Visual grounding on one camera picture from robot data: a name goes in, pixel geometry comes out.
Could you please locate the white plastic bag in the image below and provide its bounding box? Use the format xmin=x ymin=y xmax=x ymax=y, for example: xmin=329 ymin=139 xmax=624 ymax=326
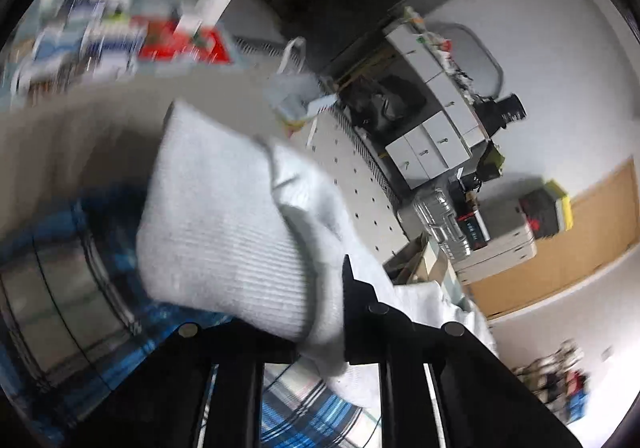
xmin=265 ymin=37 xmax=337 ymax=125

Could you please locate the silver suitcase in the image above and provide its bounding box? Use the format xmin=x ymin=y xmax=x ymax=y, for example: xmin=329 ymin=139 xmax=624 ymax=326
xmin=412 ymin=188 xmax=477 ymax=260

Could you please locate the open cardboard box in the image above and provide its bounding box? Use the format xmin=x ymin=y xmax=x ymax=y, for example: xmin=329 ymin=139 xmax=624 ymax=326
xmin=382 ymin=233 xmax=469 ymax=300

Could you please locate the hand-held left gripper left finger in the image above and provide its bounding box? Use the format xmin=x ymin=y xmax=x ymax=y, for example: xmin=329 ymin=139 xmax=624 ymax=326
xmin=65 ymin=317 xmax=301 ymax=448

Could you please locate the stack of white boxes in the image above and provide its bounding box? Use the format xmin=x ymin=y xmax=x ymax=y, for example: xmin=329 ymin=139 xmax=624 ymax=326
xmin=382 ymin=21 xmax=488 ymax=189

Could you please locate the black box with red trim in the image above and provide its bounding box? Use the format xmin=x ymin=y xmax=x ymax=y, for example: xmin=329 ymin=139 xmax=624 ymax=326
xmin=456 ymin=212 xmax=489 ymax=250

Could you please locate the black backpack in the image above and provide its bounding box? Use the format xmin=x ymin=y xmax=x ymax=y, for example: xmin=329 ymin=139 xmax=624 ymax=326
xmin=349 ymin=75 xmax=429 ymax=135

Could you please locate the white low cabinet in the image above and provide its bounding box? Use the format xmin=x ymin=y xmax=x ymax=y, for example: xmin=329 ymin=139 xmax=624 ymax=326
xmin=452 ymin=201 xmax=539 ymax=285

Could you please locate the pile of mixed clutter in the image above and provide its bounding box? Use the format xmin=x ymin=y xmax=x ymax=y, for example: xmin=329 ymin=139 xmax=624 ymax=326
xmin=514 ymin=339 xmax=592 ymax=425

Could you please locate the blue plaid cloth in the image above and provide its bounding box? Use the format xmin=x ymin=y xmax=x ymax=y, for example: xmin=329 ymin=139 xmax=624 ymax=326
xmin=0 ymin=183 xmax=381 ymax=448

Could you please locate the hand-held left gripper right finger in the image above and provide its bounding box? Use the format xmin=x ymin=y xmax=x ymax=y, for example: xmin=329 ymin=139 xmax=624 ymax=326
xmin=341 ymin=254 xmax=587 ymax=448

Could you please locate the pile of colourful packets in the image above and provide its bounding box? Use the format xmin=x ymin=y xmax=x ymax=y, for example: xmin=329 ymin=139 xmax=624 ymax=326
xmin=10 ymin=0 xmax=236 ymax=96

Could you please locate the grey rounded board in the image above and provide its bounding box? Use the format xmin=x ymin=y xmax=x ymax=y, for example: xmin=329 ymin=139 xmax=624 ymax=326
xmin=425 ymin=23 xmax=503 ymax=99

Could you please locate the dark green bag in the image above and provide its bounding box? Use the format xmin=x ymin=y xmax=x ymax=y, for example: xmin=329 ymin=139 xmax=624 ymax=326
xmin=479 ymin=142 xmax=507 ymax=180

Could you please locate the white knit sweater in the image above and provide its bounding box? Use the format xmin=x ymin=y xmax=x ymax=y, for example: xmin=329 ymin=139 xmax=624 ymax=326
xmin=136 ymin=98 xmax=501 ymax=409

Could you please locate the white paper towel roll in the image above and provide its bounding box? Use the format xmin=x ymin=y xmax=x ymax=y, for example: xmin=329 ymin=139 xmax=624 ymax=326
xmin=196 ymin=0 xmax=242 ymax=28

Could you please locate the black box with yellow edge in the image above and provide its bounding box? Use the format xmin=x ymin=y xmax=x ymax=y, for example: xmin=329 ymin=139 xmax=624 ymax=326
xmin=519 ymin=178 xmax=574 ymax=242

